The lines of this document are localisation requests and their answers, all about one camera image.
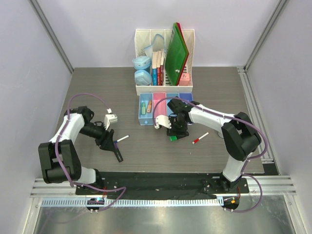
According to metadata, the white file organizer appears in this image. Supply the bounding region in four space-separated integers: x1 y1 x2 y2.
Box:
134 29 195 95

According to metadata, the blue tape dispenser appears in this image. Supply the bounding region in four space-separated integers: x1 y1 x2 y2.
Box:
134 70 152 86
132 56 152 72

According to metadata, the red capped white pen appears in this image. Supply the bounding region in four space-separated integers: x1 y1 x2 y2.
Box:
192 132 209 144

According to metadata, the red folder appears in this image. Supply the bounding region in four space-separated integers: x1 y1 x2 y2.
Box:
176 22 189 85

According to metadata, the purple capped white pen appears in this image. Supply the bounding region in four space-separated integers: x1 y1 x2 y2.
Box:
115 135 129 143

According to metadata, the lower blue tape dispenser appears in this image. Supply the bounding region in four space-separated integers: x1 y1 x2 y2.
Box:
134 70 152 86

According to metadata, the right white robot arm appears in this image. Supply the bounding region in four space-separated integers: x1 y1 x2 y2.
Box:
167 98 262 193

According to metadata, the blue drawer bin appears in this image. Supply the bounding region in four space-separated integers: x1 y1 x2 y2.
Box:
166 93 179 116
138 93 153 126

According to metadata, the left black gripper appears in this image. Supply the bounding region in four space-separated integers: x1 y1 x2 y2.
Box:
78 122 116 152

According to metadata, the green black highlighter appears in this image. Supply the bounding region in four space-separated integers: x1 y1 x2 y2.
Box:
169 136 177 141

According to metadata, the red spine book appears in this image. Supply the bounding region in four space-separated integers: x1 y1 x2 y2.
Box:
156 50 162 86
159 48 165 86

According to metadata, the light green mini highlighter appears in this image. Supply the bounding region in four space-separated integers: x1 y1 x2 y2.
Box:
141 102 146 115

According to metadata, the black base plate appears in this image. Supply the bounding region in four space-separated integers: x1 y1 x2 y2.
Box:
73 171 250 198

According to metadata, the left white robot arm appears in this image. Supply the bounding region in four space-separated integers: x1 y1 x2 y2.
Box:
38 106 123 195

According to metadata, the blue spine book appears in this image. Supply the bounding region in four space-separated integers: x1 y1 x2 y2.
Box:
152 52 158 86

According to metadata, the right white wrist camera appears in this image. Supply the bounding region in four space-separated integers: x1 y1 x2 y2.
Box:
154 115 172 129

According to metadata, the upper blue tape dispenser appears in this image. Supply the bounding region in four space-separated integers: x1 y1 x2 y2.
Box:
132 56 152 72

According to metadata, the purple drawer bin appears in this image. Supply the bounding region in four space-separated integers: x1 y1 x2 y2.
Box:
179 93 193 105

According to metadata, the white cable duct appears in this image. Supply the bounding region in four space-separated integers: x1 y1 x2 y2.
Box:
41 197 224 208

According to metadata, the orange mini highlighter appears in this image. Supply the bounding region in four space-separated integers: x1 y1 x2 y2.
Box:
146 100 153 113

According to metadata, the green folder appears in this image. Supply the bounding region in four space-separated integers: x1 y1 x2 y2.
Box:
165 22 184 86

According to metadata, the pink eraser box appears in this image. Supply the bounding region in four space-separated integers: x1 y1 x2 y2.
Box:
178 73 191 86

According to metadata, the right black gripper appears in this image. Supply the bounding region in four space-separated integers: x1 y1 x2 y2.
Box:
166 116 188 137

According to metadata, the pink drawer bin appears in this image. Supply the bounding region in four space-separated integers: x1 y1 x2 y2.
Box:
152 93 167 128

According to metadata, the blue clear pouch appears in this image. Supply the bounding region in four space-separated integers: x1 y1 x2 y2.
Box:
144 34 166 58

